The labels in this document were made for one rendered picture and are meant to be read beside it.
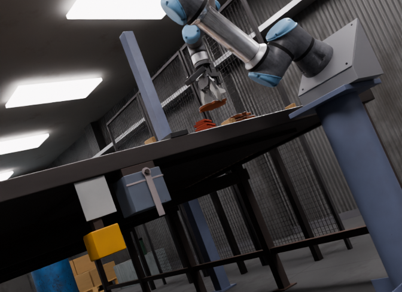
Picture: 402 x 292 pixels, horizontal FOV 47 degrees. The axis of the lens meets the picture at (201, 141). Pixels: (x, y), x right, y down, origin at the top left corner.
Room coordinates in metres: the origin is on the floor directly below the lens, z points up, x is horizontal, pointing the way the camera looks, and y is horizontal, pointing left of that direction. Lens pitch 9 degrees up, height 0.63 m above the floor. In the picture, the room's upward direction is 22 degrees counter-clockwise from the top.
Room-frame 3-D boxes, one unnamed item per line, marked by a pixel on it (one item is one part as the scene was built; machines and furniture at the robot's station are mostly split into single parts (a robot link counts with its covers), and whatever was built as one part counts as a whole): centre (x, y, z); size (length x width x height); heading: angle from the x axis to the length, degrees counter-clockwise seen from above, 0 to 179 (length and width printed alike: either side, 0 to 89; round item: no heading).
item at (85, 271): (8.86, 3.09, 0.37); 1.27 x 0.91 x 0.75; 132
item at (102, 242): (1.38, 0.38, 0.74); 0.09 x 0.08 x 0.24; 127
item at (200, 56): (2.00, -0.13, 1.28); 0.08 x 0.08 x 0.05
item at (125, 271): (7.58, 1.71, 0.40); 0.82 x 0.68 x 0.79; 42
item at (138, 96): (4.76, 0.17, 1.11); 3.04 x 0.03 x 2.21; 37
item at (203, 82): (2.00, -0.13, 1.20); 0.09 x 0.08 x 0.12; 129
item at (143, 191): (1.49, 0.24, 0.77); 0.14 x 0.11 x 0.18; 127
